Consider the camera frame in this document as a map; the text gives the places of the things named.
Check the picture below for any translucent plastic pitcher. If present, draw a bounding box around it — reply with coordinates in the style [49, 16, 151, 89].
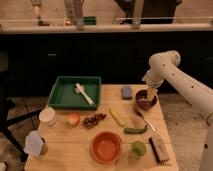
[24, 131, 48, 157]

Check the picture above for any white utensil in tray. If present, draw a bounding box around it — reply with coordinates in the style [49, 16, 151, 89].
[75, 83, 95, 105]

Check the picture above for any black brush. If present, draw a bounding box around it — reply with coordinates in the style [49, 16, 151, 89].
[149, 134, 169, 162]

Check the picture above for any green box on counter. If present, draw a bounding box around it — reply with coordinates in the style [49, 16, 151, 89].
[84, 16, 96, 25]

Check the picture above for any yellow banana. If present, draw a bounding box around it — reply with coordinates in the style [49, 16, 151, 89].
[109, 109, 125, 127]

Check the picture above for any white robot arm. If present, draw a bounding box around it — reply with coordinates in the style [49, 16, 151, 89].
[142, 50, 213, 171]

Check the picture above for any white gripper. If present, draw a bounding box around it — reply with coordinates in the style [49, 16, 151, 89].
[142, 69, 164, 101]

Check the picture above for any red grapes bunch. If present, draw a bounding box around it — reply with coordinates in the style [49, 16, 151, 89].
[83, 113, 106, 129]

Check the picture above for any dark maroon bowl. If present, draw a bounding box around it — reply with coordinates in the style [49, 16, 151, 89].
[135, 90, 157, 111]

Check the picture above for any orange bowl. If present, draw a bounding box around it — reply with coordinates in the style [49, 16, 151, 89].
[90, 132, 122, 164]

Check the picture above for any green cucumber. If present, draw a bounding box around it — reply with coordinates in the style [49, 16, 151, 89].
[123, 125, 148, 135]

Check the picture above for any green plastic tray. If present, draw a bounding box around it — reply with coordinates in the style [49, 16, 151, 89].
[48, 76, 101, 110]

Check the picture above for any blue sponge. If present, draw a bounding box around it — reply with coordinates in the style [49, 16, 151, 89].
[121, 86, 132, 100]

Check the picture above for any black office chair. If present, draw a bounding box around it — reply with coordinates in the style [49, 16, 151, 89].
[0, 69, 44, 163]

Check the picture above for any green cup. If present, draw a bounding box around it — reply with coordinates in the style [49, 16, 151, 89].
[131, 141, 147, 159]

